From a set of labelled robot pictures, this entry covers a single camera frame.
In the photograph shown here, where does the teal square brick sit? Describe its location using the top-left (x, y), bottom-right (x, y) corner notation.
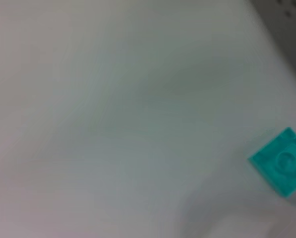
top-left (247, 126), bottom-right (296, 198)

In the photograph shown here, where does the grey perforated storage bin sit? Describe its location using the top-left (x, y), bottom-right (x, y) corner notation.
top-left (251, 0), bottom-right (296, 87)

